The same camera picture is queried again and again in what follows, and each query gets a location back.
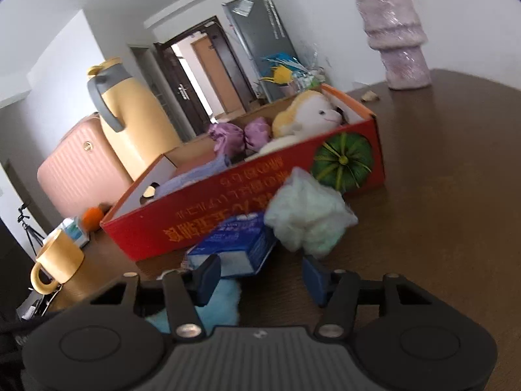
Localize small black and gold object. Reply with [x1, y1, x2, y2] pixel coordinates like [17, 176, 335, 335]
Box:
[140, 184, 160, 205]

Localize orange fruit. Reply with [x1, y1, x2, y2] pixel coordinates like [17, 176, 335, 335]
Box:
[82, 206, 105, 231]

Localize yellow mug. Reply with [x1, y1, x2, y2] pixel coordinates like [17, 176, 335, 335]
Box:
[30, 228, 85, 296]

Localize purple satin scrunchie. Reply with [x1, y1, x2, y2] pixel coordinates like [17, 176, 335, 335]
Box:
[207, 117, 272, 159]

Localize pink suitcase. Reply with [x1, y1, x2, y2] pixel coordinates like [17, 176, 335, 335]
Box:
[37, 113, 134, 219]

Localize light wooden door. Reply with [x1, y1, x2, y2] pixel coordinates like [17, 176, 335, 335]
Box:
[193, 38, 246, 117]

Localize light blue fluffy cloth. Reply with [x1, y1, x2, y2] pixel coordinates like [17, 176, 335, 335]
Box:
[146, 280, 242, 333]

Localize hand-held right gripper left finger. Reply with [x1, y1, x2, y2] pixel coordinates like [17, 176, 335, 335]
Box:
[90, 253, 222, 342]

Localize black tripod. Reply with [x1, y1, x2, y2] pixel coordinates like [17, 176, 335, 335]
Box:
[16, 203, 46, 262]

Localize yellow thermos jug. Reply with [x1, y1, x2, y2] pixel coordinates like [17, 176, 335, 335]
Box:
[86, 57, 182, 181]

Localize small blue white carton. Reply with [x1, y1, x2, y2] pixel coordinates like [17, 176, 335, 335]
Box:
[56, 216, 91, 249]

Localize red cardboard box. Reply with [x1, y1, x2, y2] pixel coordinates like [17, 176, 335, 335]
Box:
[100, 83, 386, 262]

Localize blue and yellow feather bundle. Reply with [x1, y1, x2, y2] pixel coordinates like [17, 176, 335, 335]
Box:
[260, 52, 327, 91]

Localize blue and white tissue packet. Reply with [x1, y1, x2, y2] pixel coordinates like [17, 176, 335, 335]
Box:
[184, 211, 278, 280]

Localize grey refrigerator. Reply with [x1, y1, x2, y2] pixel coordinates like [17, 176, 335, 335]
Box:
[221, 0, 303, 103]

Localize lavender knitted cloth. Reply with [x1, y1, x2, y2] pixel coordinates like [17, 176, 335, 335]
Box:
[155, 154, 231, 197]

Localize pile of small packets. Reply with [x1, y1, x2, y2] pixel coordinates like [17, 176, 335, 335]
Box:
[15, 284, 63, 323]

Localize dark brown door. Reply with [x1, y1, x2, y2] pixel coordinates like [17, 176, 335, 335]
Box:
[154, 16, 222, 136]

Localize purple textured vase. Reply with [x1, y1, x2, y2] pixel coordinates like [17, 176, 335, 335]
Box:
[350, 0, 432, 91]

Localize white soft round pad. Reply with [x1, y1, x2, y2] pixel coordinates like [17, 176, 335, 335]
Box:
[246, 137, 303, 160]

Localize white and yellow plush toy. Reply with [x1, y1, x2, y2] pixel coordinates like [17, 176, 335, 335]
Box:
[271, 90, 351, 139]

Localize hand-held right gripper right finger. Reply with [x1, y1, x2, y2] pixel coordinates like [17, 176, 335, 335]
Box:
[302, 256, 432, 340]

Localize pale green fluffy ball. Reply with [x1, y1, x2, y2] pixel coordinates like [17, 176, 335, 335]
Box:
[264, 167, 359, 260]

